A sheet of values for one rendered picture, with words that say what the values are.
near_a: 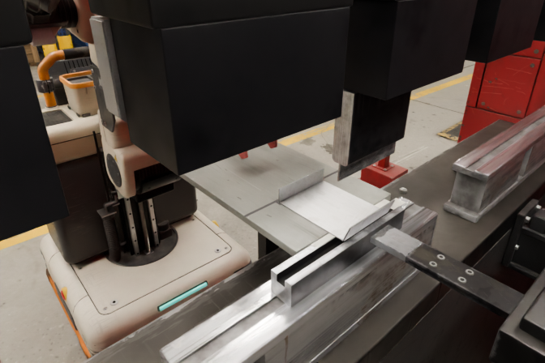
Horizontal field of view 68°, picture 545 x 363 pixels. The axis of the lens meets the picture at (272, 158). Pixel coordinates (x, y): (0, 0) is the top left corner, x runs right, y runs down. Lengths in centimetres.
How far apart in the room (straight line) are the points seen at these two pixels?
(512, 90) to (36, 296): 192
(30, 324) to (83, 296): 44
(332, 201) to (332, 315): 14
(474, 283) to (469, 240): 29
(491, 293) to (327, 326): 17
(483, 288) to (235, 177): 34
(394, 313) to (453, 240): 20
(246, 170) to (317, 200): 13
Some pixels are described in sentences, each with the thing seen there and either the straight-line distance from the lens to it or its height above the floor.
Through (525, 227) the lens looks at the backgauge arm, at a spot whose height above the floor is 84.
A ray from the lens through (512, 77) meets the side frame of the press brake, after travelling 128.
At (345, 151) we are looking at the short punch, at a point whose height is 112.
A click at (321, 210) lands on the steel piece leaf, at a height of 100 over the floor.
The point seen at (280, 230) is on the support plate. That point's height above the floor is 100.
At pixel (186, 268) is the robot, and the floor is 28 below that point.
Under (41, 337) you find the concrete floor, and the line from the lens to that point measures 188.
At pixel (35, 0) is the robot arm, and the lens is 97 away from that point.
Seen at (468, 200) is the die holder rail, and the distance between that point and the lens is 79.
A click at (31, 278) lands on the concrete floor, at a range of 217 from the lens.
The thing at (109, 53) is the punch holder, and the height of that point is 123.
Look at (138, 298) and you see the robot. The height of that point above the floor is 28.
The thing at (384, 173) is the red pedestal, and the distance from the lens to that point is 251.
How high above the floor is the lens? 129
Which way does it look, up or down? 27 degrees down
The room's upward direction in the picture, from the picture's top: straight up
